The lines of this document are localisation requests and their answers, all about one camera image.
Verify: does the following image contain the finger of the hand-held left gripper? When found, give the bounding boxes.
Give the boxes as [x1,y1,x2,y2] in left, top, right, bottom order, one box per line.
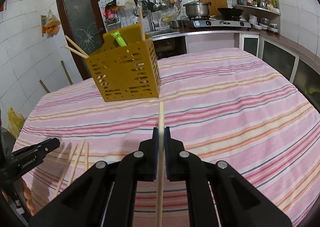
[11,138,60,161]

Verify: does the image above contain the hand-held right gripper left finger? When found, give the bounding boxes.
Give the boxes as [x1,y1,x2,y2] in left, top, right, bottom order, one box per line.
[29,127,159,227]

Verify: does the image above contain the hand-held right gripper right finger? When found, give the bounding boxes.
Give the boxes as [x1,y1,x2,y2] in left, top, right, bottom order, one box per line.
[164,126,293,227]

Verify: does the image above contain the yellow slotted utensil holder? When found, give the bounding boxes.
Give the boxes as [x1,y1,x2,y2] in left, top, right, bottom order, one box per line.
[85,24,162,103]

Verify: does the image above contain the green handled peeler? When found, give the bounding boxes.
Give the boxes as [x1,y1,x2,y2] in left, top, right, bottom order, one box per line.
[111,31,130,48]

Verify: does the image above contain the yellow plastic bag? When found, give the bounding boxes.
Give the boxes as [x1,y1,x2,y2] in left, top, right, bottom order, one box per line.
[7,107,26,139]

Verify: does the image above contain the wooden stick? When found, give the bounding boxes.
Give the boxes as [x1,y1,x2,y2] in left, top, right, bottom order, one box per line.
[61,61,74,86]
[39,80,51,94]

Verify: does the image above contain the steel sink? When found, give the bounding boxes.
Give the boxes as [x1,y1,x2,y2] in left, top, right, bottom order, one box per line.
[150,30,181,40]

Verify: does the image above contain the hanging plastic bag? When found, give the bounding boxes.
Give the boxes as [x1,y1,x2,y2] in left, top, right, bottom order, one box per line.
[40,11,62,38]

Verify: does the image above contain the wooden door with frosted glass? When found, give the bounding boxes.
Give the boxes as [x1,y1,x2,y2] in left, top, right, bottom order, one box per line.
[55,0,106,80]

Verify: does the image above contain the metal faucet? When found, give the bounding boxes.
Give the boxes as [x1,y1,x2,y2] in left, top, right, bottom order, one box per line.
[136,0,159,31]

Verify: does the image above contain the steel gas stove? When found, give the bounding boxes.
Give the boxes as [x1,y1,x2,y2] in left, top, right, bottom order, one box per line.
[192,16,252,29]

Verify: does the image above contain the steel cooking pot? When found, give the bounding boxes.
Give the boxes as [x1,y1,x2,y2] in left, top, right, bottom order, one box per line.
[183,1,212,17]

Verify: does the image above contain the pink hanging item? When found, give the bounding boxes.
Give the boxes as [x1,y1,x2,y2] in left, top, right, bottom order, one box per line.
[103,3,118,19]

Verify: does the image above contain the black wok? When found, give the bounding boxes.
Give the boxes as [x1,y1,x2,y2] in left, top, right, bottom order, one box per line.
[217,7,244,18]

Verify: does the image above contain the white hanging towel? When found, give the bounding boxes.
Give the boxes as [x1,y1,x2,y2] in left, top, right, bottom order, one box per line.
[115,0,136,10]

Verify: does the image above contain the kitchen counter with cabinets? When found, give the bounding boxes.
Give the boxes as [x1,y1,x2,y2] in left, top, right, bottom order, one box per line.
[150,26,320,109]

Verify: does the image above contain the corner wall shelf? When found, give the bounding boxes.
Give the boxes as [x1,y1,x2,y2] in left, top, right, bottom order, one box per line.
[228,0,281,33]

